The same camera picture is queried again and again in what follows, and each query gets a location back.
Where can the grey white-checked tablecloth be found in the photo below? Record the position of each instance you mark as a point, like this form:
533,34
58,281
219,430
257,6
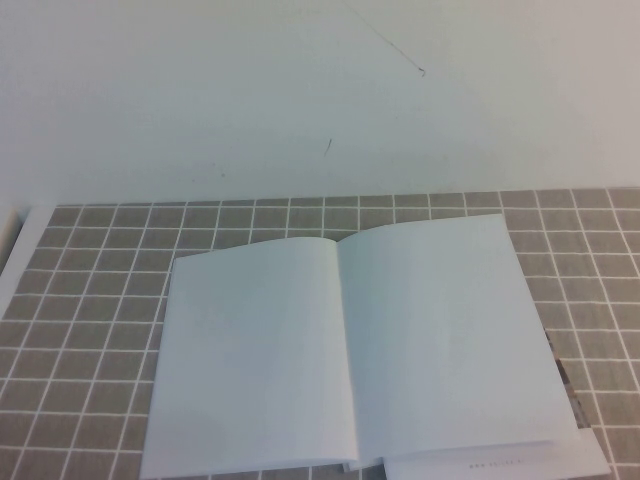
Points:
100,300

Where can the cream side furniture panel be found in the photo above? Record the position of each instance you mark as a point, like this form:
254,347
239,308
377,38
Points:
6,235

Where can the white brochure with photo cover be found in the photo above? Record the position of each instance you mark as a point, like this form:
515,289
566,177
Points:
575,460

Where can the white product brochure book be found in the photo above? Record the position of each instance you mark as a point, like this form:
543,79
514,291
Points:
430,340

